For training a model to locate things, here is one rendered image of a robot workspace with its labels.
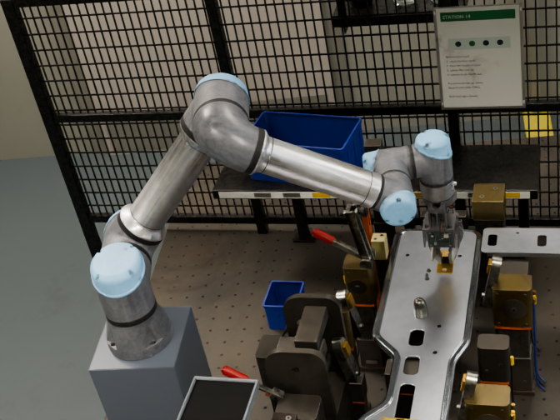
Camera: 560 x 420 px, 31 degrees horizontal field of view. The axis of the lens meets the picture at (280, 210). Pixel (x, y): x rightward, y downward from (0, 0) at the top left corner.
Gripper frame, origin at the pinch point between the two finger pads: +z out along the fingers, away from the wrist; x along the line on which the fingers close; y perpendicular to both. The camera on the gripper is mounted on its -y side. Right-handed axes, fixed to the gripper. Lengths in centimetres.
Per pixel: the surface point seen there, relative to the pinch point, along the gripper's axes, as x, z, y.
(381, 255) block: -17.0, 5.1, -6.2
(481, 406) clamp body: 11.5, 3.0, 43.4
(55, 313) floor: -179, 107, -87
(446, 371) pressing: 2.8, 7.1, 30.3
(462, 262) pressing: 2.8, 7.1, -6.7
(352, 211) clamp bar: -20.4, -14.4, 1.3
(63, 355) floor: -165, 107, -64
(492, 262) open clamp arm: 11.5, -4.3, 6.9
